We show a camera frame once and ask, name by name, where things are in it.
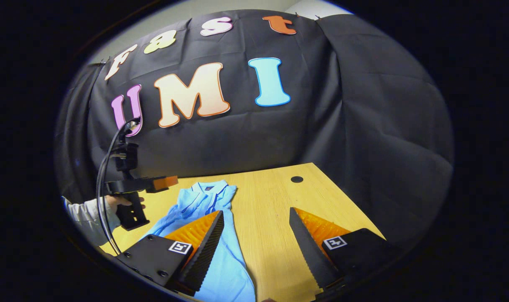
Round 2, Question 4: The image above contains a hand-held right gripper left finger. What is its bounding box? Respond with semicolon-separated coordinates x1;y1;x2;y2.
117;210;225;297

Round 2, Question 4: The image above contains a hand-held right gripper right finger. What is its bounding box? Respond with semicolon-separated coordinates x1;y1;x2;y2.
289;207;406;300

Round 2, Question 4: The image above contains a light blue polo T-shirt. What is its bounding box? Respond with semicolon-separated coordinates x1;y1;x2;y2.
141;180;257;302

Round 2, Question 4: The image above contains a black backdrop cloth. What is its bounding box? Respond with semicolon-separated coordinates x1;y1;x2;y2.
55;9;454;252

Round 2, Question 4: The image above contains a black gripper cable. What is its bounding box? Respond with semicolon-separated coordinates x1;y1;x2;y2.
95;120;131;256

